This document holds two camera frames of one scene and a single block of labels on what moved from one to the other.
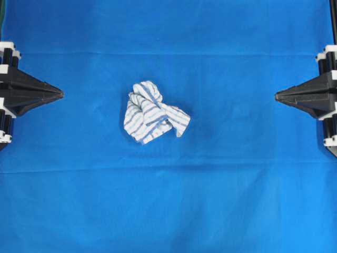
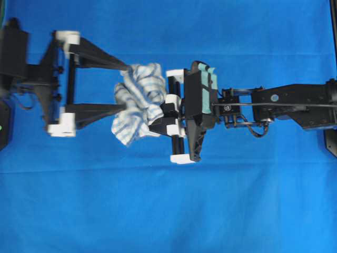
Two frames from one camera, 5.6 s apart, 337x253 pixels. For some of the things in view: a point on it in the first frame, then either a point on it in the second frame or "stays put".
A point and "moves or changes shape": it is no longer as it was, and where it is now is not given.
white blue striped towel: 147,117 moves or changes shape
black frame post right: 333,8 stays put
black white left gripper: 40,93 -> 56,83
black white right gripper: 318,97 -> 197,85
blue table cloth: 250,174 stays put
